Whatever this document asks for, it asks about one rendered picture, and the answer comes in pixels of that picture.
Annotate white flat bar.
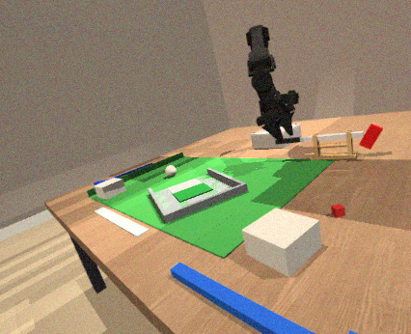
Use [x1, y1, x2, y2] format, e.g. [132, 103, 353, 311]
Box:
[95, 207, 148, 237]

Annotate small red cube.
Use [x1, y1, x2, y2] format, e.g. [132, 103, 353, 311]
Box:
[331, 204, 345, 218]

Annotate white golf ball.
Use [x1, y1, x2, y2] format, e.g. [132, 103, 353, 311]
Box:
[165, 165, 177, 177]

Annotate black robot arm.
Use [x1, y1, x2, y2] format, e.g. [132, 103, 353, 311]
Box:
[246, 25, 299, 108]

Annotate green flat mat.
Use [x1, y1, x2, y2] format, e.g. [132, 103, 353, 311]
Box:
[91, 157, 335, 259]

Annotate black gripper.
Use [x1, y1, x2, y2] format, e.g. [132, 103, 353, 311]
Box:
[257, 90, 295, 143]

